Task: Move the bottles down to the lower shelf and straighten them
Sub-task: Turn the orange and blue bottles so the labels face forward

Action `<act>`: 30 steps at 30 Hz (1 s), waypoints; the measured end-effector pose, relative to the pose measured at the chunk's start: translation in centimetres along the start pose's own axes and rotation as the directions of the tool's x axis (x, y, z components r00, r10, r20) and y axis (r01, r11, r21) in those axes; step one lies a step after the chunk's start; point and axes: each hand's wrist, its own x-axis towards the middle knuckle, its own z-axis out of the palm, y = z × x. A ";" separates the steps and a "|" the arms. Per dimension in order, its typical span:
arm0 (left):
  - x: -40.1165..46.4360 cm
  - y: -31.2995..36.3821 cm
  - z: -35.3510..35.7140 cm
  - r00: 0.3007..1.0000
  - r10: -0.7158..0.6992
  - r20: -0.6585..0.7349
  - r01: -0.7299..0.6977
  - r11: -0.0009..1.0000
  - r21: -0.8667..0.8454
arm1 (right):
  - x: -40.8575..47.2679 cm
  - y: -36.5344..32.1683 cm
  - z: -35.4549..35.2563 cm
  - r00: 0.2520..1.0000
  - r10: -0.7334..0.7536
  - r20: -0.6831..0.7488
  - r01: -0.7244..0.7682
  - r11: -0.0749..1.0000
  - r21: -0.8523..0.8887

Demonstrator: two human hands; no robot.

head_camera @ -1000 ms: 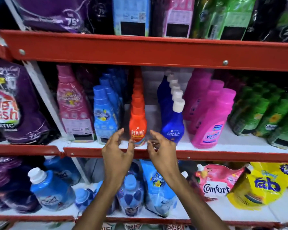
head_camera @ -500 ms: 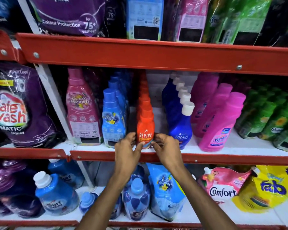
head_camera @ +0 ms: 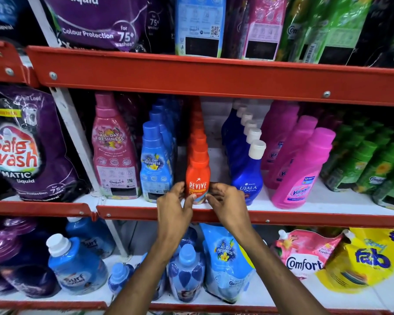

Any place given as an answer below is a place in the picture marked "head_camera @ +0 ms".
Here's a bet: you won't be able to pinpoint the person's right hand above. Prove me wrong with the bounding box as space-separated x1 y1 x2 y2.
206 182 253 240

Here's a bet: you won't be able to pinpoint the person's left hand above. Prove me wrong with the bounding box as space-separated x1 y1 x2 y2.
156 182 197 242

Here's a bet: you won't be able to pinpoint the orange labelled starch bottle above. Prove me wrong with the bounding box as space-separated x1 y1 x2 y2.
185 150 211 206

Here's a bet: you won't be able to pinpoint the person's right forearm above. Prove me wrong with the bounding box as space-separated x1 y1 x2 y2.
230 226 331 315

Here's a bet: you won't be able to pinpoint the person's left forearm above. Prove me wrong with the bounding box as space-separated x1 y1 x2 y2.
104 233 190 315

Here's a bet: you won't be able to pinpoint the small blue conditioner bottle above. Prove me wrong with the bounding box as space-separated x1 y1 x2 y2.
177 226 199 250
107 262 135 296
167 243 206 303

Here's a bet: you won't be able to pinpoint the row of white-capped blue bottles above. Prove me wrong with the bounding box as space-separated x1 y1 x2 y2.
221 100 267 206

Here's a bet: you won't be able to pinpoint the row of blue conditioner bottles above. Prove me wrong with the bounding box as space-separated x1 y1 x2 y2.
140 94 184 203

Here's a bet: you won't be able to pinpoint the blue floral conditioner pouch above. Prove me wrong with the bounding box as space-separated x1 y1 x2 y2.
199 222 257 305

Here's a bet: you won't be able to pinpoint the row of orange bottles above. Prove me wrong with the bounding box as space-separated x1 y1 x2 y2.
188 98 208 155

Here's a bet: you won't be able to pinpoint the pink floral conditioner bottle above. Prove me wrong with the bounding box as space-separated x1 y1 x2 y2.
91 92 142 200

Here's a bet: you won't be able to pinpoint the pink stain remover bottle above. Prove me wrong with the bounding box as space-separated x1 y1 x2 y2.
264 115 318 190
260 101 300 171
271 127 336 210

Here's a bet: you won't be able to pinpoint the pink floral spouted pouch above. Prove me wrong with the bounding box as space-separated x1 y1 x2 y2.
271 229 344 281

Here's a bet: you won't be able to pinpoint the dark maroon conditioner bottle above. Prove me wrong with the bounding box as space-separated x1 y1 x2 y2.
116 93 144 151

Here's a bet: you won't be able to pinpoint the white-capped blue detergent bottle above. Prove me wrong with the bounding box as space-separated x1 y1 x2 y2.
46 233 109 296

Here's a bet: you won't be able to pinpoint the yellow spouted detergent pouch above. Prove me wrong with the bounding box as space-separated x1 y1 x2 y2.
316 227 394 294

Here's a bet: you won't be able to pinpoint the group of green conditioner bottles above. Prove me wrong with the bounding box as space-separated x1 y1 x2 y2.
320 116 394 211

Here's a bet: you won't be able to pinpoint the purple detergent bottle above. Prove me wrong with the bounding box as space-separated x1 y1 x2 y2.
0 228 62 298
3 217 37 237

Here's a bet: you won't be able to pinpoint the purple liquid detergent pouch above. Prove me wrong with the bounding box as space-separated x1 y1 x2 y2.
41 0 148 52
0 83 86 203

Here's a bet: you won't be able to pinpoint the light blue conditioner pouch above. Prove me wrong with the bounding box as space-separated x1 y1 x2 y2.
175 0 227 59

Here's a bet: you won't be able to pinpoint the dark maroon conditioner pouch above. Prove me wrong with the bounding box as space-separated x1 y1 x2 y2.
223 0 251 60

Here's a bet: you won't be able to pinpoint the black detergent pouch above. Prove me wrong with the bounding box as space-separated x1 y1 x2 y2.
135 0 176 55

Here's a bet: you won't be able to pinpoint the pink conditioner pouch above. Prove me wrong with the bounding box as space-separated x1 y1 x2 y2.
241 0 288 62

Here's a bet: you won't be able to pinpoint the green conditioner pouch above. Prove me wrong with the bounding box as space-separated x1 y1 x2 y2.
295 0 373 65
277 0 316 63

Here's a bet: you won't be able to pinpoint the black conditioner pouch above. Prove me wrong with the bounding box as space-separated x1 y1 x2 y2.
347 0 394 69

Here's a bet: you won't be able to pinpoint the blue detergent pouch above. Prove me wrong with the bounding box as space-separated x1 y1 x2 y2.
0 0 27 32

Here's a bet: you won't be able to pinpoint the long red shelf rail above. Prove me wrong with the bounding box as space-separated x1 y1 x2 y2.
149 303 394 315
26 45 394 108
96 205 394 229

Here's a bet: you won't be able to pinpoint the white shelf upright post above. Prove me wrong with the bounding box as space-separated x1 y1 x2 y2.
26 0 129 260

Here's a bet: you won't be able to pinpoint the short red shelf rail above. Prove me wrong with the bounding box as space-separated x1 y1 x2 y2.
0 300 108 311
0 40 40 88
0 199 96 221

